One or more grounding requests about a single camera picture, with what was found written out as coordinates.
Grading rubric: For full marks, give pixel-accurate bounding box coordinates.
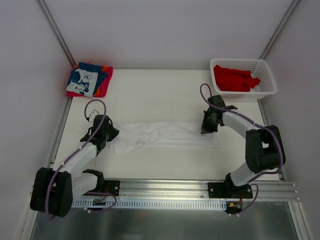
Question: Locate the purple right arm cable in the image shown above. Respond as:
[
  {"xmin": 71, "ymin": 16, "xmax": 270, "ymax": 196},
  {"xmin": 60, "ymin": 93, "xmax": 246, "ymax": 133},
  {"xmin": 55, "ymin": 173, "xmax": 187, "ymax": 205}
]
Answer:
[{"xmin": 199, "ymin": 83, "xmax": 286, "ymax": 221}]

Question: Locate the white plastic basket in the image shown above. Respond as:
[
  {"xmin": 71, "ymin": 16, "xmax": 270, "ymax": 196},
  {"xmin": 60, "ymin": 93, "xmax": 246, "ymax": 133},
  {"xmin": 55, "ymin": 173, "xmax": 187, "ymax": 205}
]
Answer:
[{"xmin": 210, "ymin": 58, "xmax": 277, "ymax": 102}]

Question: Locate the dark blue folded t shirt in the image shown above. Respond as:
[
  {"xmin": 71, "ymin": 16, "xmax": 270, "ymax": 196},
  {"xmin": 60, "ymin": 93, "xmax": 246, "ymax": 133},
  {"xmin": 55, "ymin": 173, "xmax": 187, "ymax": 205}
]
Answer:
[{"xmin": 69, "ymin": 61, "xmax": 109, "ymax": 97}]

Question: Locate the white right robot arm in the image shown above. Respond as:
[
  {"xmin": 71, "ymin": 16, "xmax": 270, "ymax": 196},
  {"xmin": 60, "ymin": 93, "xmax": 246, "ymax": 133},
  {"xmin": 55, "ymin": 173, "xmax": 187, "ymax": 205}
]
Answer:
[{"xmin": 201, "ymin": 95, "xmax": 286, "ymax": 198}]

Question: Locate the pink folded t shirt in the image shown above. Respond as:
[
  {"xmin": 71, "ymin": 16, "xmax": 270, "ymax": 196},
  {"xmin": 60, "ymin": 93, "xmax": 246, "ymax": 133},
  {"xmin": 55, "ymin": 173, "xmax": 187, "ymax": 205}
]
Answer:
[{"xmin": 66, "ymin": 62, "xmax": 113, "ymax": 98}]

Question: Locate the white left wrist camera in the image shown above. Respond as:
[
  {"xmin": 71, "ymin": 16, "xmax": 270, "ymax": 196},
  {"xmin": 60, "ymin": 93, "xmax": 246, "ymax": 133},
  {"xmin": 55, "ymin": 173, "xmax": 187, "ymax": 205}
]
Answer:
[{"xmin": 88, "ymin": 109, "xmax": 100, "ymax": 118}]

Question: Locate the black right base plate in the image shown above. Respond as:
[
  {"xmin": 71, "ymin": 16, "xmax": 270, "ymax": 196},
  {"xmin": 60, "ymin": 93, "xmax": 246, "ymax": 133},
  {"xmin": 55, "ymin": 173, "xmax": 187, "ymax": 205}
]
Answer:
[{"xmin": 207, "ymin": 182, "xmax": 253, "ymax": 199}]

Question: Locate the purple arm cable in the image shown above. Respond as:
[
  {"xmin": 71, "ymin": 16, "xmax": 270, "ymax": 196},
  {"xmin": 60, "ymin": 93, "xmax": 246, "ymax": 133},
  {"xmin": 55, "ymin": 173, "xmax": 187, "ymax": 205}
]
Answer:
[
  {"xmin": 199, "ymin": 83, "xmax": 286, "ymax": 221},
  {"xmin": 45, "ymin": 98, "xmax": 117, "ymax": 219}
]

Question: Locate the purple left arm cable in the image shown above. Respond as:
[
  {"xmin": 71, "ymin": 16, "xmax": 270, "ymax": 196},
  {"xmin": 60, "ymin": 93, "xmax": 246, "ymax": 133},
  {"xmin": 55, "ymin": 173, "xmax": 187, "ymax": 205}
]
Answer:
[{"xmin": 45, "ymin": 98, "xmax": 117, "ymax": 219}]

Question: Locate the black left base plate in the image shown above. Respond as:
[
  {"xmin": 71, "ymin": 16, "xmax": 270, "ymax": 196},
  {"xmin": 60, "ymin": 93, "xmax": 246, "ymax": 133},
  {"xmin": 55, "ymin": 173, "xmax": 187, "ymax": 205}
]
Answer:
[{"xmin": 101, "ymin": 179, "xmax": 121, "ymax": 197}]

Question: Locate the aluminium mounting rail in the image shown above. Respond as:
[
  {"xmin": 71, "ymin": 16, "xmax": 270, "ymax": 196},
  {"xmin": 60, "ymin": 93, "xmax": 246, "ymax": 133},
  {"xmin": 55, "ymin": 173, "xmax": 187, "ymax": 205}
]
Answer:
[{"xmin": 79, "ymin": 178, "xmax": 300, "ymax": 202}]

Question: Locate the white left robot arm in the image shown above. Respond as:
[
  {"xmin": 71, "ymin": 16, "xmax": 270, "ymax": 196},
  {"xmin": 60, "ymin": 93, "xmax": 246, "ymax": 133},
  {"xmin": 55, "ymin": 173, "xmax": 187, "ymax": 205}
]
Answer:
[{"xmin": 30, "ymin": 114, "xmax": 119, "ymax": 218}]

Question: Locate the white slotted cable duct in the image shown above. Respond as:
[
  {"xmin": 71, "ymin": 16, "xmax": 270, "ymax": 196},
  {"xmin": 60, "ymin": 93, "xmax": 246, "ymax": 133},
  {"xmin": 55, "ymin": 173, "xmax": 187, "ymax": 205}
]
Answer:
[{"xmin": 72, "ymin": 197, "xmax": 227, "ymax": 211}]

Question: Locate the light blue printed t shirt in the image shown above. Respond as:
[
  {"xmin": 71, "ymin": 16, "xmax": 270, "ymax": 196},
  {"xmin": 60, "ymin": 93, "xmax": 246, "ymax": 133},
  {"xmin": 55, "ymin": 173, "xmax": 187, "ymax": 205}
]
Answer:
[{"xmin": 65, "ymin": 68, "xmax": 98, "ymax": 97}]

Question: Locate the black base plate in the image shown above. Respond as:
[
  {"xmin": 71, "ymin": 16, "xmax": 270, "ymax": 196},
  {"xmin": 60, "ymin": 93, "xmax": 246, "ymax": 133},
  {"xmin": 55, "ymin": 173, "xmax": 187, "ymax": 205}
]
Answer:
[
  {"xmin": 101, "ymin": 179, "xmax": 121, "ymax": 197},
  {"xmin": 207, "ymin": 182, "xmax": 253, "ymax": 199}
]

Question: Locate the white t shirt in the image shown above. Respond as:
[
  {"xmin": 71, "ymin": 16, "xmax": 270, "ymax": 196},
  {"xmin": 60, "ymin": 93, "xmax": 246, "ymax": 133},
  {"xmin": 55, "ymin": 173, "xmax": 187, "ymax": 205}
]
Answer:
[{"xmin": 109, "ymin": 121, "xmax": 221, "ymax": 154}]

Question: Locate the red t shirt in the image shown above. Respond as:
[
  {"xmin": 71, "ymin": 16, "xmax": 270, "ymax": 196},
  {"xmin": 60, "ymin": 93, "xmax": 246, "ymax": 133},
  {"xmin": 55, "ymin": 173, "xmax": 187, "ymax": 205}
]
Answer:
[{"xmin": 213, "ymin": 65, "xmax": 261, "ymax": 92}]

